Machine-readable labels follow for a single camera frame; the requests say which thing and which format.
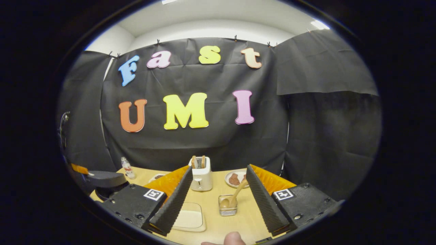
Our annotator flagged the wooden spoon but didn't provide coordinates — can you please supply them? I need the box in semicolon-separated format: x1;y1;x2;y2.
220;179;249;209

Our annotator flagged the black backdrop cloth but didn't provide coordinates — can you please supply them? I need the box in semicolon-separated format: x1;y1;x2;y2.
56;30;382;201

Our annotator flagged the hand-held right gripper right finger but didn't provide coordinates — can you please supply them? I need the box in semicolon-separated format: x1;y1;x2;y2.
246;164;338;237

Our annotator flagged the black and silver rice cooker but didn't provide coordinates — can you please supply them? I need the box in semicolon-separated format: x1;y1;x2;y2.
87;170;130;202

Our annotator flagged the white round plate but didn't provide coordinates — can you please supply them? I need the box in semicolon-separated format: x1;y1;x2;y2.
225;169;249;188

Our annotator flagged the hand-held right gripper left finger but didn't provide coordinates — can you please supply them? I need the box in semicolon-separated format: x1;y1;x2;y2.
102;165;193;236

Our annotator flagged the white toaster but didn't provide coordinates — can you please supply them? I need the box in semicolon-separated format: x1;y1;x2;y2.
188;156;213;192

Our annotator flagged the small clear plastic bottle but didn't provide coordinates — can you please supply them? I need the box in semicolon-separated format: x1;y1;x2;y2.
121;157;136;180

